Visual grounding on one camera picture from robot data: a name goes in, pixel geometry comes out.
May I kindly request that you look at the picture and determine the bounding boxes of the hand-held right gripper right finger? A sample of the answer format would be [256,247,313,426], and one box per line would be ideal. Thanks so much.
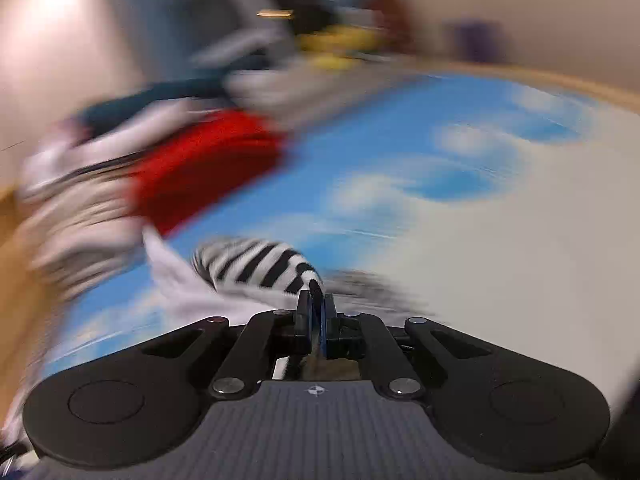
[320,294,493,397]

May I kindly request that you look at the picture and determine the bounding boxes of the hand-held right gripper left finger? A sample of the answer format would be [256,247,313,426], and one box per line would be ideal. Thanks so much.
[142,290,315,397]

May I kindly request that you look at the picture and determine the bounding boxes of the black white striped garment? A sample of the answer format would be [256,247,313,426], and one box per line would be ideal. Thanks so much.
[142,227,431,382]

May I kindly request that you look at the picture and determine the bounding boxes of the blue white printed blanket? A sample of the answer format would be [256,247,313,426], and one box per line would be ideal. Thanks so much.
[42,72,640,426]

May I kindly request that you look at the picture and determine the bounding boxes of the red folded blanket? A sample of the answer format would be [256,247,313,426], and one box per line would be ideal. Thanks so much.
[127,110,288,238]

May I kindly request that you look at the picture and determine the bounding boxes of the pale striped cloth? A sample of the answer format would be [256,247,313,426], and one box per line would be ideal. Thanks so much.
[15,110,151,306]

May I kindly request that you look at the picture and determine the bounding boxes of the teal plush cushion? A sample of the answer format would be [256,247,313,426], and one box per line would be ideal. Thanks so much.
[80,77,236,128]

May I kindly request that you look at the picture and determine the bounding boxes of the yellow plush toys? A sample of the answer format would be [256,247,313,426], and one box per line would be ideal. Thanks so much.
[297,27,388,71]

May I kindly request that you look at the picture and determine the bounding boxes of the purple box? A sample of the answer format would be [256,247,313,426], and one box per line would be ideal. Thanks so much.
[452,19,503,63]

